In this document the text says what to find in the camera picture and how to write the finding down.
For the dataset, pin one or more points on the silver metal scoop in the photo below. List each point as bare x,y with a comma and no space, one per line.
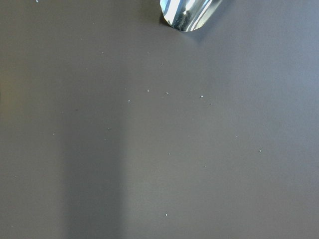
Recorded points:
188,15

